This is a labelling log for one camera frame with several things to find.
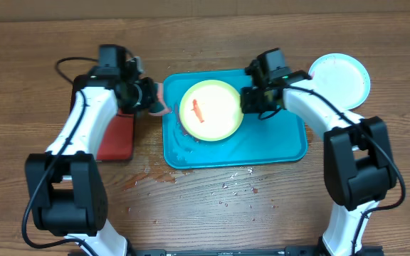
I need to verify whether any dark red rectangular tray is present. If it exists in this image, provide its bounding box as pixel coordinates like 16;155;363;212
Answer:
65;75;135;161

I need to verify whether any dark green sponge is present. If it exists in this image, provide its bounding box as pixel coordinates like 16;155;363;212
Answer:
148;82;171;117

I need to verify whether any teal plastic tray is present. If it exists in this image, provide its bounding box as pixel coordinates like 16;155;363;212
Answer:
162;69;308;169

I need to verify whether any yellow green plate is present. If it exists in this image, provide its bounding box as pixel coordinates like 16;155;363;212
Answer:
179;80;244;142

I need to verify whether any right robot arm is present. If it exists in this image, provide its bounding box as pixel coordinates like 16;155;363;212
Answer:
241;48;403;255

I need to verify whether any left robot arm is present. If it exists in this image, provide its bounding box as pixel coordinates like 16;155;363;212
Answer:
21;44;168;255

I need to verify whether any light blue plate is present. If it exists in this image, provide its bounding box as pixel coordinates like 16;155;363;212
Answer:
308;53;371;110

